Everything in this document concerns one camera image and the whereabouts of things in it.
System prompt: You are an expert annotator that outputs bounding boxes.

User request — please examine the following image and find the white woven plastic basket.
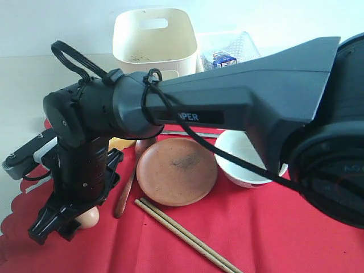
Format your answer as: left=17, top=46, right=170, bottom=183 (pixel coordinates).
left=196, top=30, right=260, bottom=73

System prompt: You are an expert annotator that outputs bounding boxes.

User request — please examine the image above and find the silver table knife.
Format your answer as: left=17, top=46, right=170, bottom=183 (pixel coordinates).
left=160, top=130, right=220, bottom=139

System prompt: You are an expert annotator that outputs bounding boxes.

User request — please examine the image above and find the lower wooden chopstick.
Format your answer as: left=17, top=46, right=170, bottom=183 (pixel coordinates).
left=134, top=200, right=233, bottom=272

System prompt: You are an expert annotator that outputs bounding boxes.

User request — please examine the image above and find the white ceramic bowl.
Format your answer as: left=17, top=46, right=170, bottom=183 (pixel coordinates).
left=214, top=130, right=271, bottom=188

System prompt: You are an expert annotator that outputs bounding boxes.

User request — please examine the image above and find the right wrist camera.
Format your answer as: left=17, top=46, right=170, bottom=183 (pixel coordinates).
left=2, top=129, right=57, bottom=181

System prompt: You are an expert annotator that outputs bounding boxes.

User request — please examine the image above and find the cream plastic tub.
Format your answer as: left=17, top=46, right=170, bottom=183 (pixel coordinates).
left=112, top=8, right=198, bottom=79

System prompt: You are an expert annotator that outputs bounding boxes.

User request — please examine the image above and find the upper wooden chopstick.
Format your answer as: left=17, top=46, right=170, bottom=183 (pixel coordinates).
left=136, top=198, right=242, bottom=272

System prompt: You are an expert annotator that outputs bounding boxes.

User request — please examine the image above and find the red scalloped table cloth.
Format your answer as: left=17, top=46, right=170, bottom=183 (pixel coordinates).
left=1, top=148, right=363, bottom=272

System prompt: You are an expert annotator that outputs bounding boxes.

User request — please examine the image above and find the wooden chopstick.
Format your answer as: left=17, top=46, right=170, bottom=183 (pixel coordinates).
left=136, top=198, right=242, bottom=272
left=134, top=200, right=233, bottom=272

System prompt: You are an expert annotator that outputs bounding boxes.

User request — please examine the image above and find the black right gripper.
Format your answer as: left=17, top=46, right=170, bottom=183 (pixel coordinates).
left=28, top=137, right=123, bottom=245

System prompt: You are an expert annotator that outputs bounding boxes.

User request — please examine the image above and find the blue white milk carton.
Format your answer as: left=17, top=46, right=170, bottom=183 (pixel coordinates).
left=201, top=51, right=237, bottom=71

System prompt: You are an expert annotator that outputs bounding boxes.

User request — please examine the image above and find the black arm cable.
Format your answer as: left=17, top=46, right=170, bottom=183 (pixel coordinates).
left=50, top=40, right=313, bottom=197

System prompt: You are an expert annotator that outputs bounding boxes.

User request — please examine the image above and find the brown egg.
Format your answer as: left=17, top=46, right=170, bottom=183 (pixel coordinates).
left=75, top=206, right=100, bottom=229

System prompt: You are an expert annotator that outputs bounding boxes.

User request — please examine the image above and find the dark wooden spoon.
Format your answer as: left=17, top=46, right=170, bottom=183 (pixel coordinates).
left=114, top=137, right=156, bottom=219

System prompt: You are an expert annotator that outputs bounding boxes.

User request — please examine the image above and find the brown wooden plate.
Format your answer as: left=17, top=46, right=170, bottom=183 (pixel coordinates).
left=136, top=138, right=218, bottom=206

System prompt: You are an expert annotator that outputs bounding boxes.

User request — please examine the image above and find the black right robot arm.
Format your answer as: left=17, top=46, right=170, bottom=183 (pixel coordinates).
left=28, top=34, right=363, bottom=245

